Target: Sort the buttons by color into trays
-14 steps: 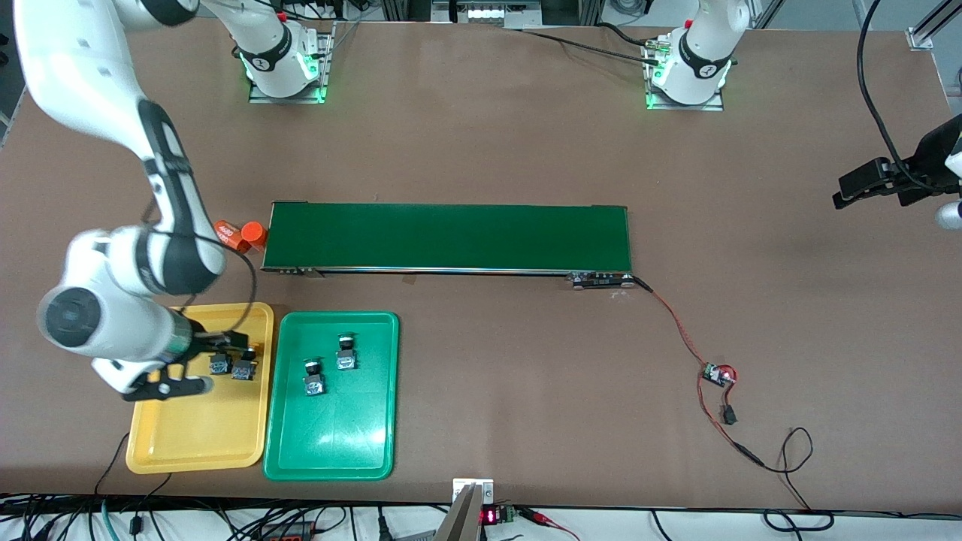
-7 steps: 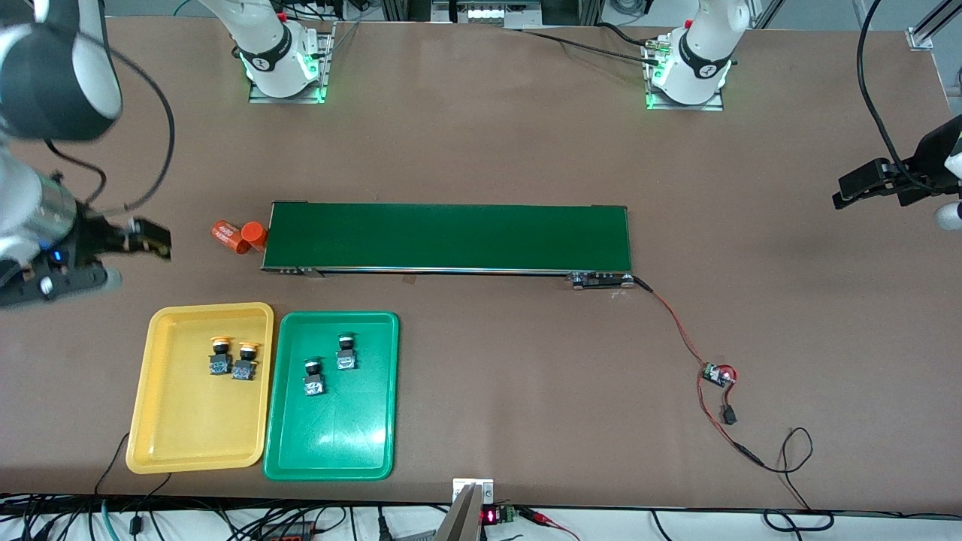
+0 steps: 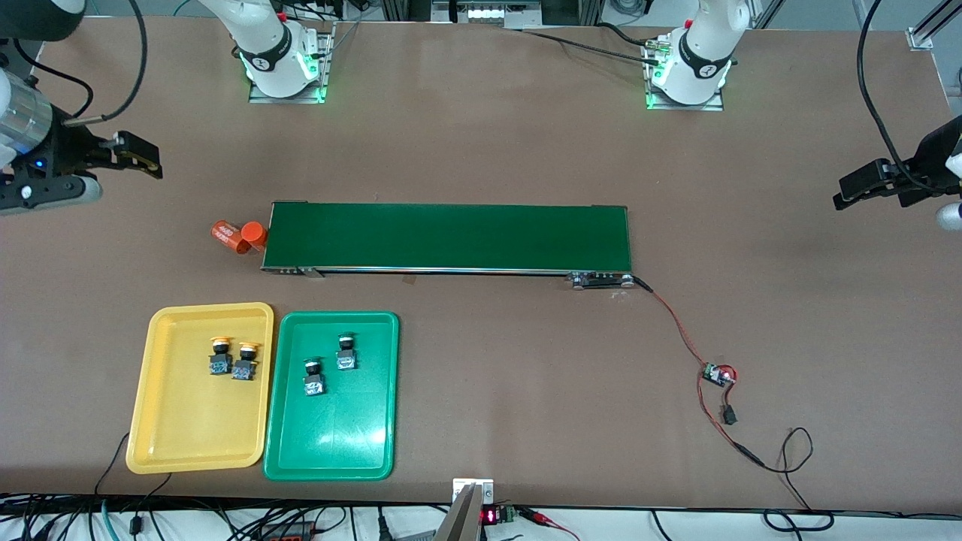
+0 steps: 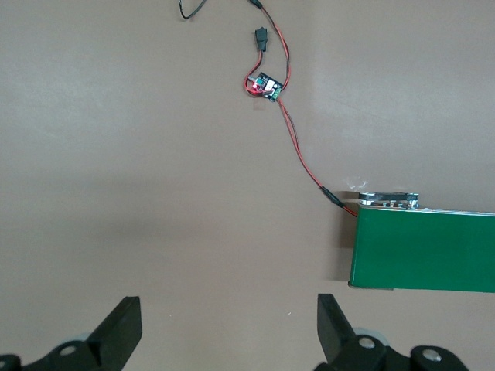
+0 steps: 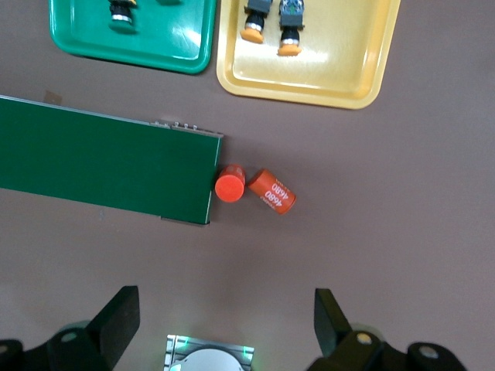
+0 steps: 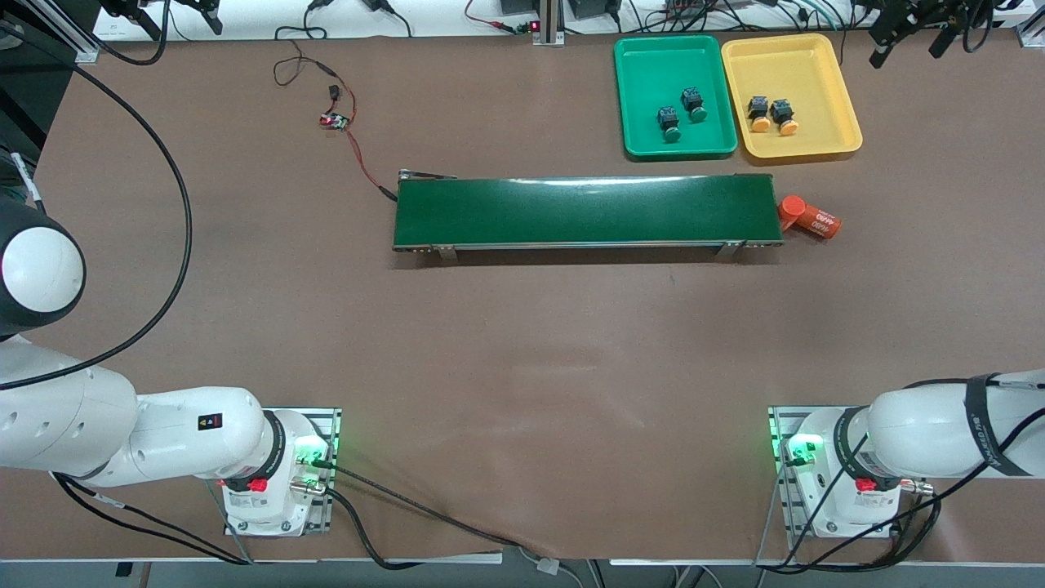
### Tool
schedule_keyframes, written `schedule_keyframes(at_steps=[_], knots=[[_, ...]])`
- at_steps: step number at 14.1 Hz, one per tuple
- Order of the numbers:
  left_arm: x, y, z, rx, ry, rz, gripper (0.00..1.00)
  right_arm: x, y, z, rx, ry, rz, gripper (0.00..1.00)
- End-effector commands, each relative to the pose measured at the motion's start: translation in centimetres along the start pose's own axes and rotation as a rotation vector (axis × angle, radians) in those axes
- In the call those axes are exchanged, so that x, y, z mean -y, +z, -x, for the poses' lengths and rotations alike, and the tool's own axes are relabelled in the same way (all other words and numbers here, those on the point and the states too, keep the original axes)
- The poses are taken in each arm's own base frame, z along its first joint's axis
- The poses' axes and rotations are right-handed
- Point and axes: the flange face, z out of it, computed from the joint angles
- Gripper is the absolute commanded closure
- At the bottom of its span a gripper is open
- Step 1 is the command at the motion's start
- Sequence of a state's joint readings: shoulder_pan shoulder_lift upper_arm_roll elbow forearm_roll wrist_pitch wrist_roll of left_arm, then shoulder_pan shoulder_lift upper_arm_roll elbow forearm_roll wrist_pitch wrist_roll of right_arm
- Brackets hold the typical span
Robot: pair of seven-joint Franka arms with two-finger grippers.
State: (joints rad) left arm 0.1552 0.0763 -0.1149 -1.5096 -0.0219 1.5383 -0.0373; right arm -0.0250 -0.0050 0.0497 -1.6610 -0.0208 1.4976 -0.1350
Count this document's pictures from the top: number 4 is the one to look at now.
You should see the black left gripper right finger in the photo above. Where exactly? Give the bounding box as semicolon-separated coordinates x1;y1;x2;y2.
316;294;469;371

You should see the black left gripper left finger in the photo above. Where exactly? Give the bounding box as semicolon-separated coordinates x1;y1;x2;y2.
0;296;143;371

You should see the green conveyor belt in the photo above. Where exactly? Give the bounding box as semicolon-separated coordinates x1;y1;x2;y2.
346;191;495;294

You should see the small black circuit board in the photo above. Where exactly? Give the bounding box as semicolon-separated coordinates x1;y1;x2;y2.
249;71;286;104

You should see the red black motor wire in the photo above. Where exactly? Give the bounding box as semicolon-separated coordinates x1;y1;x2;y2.
277;97;360;218

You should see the black power cable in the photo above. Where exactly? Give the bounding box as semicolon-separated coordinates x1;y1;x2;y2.
177;0;207;20

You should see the red black power wire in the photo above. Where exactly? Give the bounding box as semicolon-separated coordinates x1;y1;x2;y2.
247;0;292;93

